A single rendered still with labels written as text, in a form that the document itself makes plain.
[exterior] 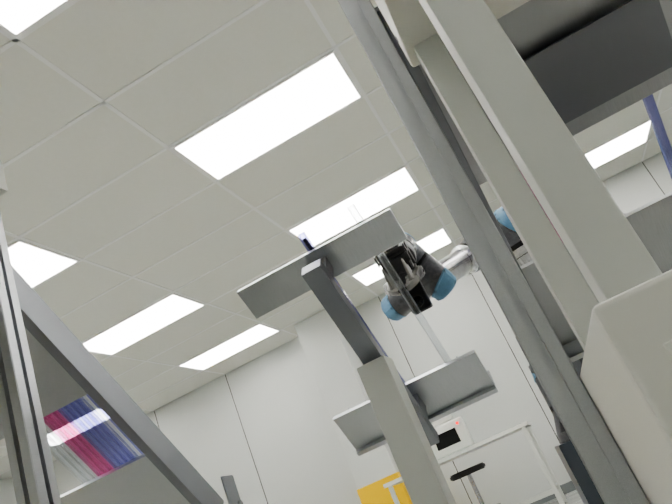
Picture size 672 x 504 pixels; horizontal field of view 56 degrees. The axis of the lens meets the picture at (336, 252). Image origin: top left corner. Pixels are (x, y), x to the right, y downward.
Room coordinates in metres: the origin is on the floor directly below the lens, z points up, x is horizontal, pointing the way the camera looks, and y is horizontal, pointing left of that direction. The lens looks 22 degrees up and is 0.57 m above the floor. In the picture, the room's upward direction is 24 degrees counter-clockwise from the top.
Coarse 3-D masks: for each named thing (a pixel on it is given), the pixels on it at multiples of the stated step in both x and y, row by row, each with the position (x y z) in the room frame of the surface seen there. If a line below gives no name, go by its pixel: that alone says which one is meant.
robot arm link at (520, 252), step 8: (496, 216) 1.69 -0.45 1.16; (504, 216) 1.67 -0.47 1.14; (504, 224) 1.68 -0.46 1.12; (504, 232) 1.69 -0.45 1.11; (512, 232) 1.69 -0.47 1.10; (512, 240) 1.70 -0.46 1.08; (520, 240) 1.69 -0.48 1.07; (512, 248) 1.70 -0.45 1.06; (520, 248) 1.70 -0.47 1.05; (520, 256) 1.72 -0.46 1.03; (528, 256) 1.71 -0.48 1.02; (520, 264) 1.73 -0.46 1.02
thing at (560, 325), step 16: (640, 208) 1.06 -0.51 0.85; (656, 208) 1.07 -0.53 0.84; (640, 224) 1.08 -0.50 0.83; (656, 224) 1.09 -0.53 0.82; (656, 240) 1.11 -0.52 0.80; (656, 256) 1.13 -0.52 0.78; (528, 272) 1.11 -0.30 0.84; (544, 288) 1.14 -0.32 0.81; (544, 304) 1.17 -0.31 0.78; (560, 320) 1.20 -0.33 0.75; (560, 336) 1.22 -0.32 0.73
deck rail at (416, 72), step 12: (384, 24) 0.75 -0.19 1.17; (420, 72) 0.80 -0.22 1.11; (420, 84) 0.81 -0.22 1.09; (432, 96) 0.83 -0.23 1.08; (432, 108) 0.84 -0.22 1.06; (444, 120) 0.86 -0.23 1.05; (444, 132) 0.87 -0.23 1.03; (456, 144) 0.89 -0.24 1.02; (468, 168) 0.92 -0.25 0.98; (480, 192) 0.95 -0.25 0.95; (492, 216) 0.99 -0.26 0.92; (504, 240) 1.02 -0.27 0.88
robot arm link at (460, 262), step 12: (456, 252) 1.75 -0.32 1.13; (468, 252) 1.76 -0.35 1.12; (444, 264) 1.69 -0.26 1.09; (456, 264) 1.71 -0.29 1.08; (468, 264) 1.75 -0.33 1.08; (456, 276) 1.71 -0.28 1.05; (384, 300) 1.60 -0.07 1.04; (396, 300) 1.56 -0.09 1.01; (384, 312) 1.61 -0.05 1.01; (396, 312) 1.59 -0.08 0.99; (408, 312) 1.59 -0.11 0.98
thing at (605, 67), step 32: (544, 0) 0.79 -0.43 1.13; (576, 0) 0.80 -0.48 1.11; (608, 0) 0.81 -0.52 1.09; (640, 0) 0.79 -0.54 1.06; (512, 32) 0.82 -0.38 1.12; (544, 32) 0.83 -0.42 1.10; (576, 32) 0.80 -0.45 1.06; (608, 32) 0.81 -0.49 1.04; (640, 32) 0.82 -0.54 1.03; (544, 64) 0.83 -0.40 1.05; (576, 64) 0.84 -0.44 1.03; (608, 64) 0.84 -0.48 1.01; (640, 64) 0.85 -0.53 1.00; (576, 96) 0.87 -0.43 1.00; (608, 96) 0.88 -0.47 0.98; (640, 96) 0.92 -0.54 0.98; (576, 128) 0.94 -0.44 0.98
